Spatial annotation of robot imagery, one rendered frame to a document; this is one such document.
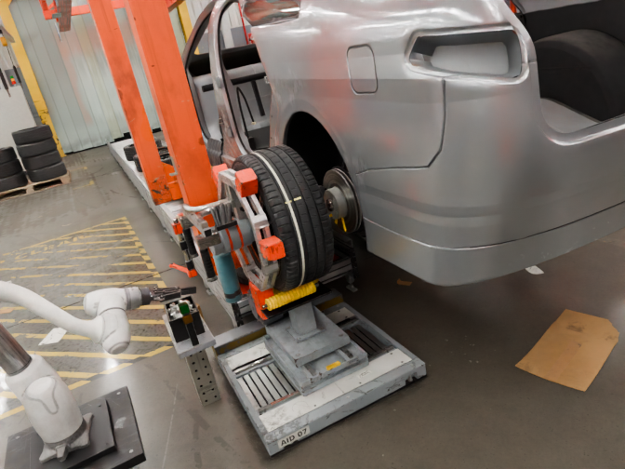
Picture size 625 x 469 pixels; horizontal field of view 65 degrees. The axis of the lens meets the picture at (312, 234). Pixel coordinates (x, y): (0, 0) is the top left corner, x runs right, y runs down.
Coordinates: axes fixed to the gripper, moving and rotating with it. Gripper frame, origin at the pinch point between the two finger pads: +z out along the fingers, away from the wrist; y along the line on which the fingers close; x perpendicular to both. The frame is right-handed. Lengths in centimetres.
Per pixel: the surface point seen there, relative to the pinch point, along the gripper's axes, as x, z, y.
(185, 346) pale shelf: 26.0, -1.5, -0.7
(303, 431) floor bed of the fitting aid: 56, 38, -41
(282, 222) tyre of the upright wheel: -34, 30, -28
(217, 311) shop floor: 58, 51, 105
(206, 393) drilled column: 62, 13, 15
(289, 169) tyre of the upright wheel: -54, 39, -18
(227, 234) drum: -24.0, 17.3, -1.8
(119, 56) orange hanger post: -115, 16, 234
